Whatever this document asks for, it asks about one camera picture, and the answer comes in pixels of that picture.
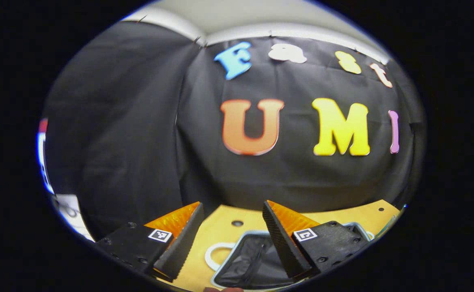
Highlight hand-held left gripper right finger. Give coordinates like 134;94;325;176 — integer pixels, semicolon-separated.
262;200;372;283

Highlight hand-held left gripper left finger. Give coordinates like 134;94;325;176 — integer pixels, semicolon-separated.
96;201;205;283

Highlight light blue suitcase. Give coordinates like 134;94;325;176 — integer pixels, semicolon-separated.
205;221;377;291

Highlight white side desk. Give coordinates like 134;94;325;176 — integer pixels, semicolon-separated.
52;194;95;243

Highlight black backdrop cloth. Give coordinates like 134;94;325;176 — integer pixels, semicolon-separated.
44;20;426;240

